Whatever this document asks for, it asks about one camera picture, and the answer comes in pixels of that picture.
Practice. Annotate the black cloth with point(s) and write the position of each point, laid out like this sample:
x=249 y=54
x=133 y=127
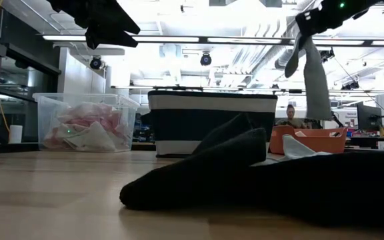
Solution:
x=228 y=180

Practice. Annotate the orange plastic bin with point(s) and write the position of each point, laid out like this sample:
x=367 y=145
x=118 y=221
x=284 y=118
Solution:
x=312 y=145

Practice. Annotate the grey cloth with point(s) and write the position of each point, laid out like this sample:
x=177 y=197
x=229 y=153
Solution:
x=315 y=83

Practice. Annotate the person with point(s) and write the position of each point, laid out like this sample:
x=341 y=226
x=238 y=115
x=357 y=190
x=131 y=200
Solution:
x=291 y=111

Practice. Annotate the white cloth with printed label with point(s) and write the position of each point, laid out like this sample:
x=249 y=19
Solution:
x=92 y=140

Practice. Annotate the dark pink cloth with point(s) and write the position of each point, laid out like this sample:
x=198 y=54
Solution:
x=92 y=113

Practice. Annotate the black horizontal rail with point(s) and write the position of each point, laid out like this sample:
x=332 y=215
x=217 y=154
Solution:
x=295 y=91

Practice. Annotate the overhead beam with light strips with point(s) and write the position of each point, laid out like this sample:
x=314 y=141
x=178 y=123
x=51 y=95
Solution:
x=203 y=40

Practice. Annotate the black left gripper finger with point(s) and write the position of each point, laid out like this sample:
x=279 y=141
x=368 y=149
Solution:
x=108 y=39
x=120 y=25

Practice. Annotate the white paper roll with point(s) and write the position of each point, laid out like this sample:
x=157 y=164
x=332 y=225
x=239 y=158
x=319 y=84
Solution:
x=15 y=133

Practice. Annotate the black aluminium table frame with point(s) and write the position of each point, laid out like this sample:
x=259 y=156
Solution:
x=12 y=146

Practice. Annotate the black computer monitor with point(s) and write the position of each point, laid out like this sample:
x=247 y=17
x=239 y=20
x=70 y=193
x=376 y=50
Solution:
x=368 y=116

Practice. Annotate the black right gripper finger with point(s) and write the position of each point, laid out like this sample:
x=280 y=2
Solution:
x=315 y=30
x=307 y=20

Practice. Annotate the black ceiling spotlight cluster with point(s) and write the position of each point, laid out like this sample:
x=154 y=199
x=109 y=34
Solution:
x=328 y=55
x=350 y=86

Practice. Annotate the round black ceiling fixture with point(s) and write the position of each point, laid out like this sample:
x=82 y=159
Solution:
x=206 y=59
x=96 y=62

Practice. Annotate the clear plastic bin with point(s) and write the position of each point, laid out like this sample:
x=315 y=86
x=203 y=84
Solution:
x=45 y=110

